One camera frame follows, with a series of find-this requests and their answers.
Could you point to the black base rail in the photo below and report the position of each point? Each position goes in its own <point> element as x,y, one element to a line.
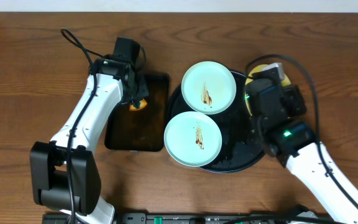
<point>145,218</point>

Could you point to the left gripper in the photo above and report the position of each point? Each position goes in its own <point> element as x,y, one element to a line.
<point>137,92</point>

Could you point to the mint green plate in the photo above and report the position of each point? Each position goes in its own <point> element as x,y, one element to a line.
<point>208,87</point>
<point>192,139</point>

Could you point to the yellow plate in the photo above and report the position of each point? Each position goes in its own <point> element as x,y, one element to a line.
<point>285,82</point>

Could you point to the black round tray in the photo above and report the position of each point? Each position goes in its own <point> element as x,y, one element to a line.
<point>240,148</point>

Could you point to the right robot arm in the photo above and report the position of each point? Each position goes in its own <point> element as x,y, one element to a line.
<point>299,150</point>

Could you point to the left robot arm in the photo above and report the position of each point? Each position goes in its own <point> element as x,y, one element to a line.
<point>64,173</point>

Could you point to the black rectangular tray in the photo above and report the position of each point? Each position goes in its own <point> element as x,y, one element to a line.
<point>140,129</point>

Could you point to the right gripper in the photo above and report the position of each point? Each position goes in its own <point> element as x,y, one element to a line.
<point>290,94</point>

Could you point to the orange green sponge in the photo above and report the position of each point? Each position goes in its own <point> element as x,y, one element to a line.
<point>138,105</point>

